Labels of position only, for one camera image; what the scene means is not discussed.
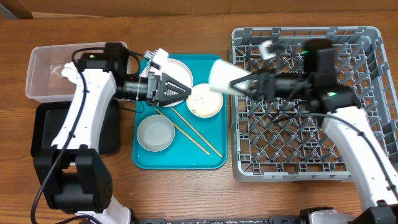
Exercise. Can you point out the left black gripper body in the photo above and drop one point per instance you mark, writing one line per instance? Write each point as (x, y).
(153, 81)

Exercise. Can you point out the grey bowl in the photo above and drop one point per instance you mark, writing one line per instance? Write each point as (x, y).
(155, 133)

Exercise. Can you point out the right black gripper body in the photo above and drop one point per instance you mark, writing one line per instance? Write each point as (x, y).
(269, 82)

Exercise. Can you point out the teal serving tray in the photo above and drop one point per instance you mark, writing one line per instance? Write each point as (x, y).
(199, 143)

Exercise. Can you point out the white cup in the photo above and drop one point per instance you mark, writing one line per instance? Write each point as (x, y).
(221, 74)

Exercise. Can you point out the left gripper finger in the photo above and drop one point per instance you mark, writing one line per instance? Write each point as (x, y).
(166, 99)
(169, 83)

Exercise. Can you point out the white napkin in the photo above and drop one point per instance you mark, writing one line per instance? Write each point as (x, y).
(70, 72)

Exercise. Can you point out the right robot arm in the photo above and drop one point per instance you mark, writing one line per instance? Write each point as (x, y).
(339, 114)

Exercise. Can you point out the pink bowl with rice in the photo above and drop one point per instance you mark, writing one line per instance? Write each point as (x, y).
(204, 103)

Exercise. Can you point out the large pink plate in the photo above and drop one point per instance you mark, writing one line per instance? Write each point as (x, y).
(176, 69)

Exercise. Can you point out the black plastic tray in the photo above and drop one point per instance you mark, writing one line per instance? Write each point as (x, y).
(49, 118)

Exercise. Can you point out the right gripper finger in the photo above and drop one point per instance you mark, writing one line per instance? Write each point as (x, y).
(246, 89)
(245, 78)

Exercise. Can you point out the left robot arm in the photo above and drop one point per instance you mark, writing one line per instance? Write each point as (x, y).
(72, 176)

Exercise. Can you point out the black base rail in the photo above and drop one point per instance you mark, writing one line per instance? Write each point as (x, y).
(273, 219)

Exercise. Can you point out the grey dishwasher rack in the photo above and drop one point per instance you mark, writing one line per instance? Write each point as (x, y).
(276, 141)

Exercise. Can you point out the clear plastic waste bin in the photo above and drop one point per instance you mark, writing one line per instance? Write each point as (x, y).
(44, 81)

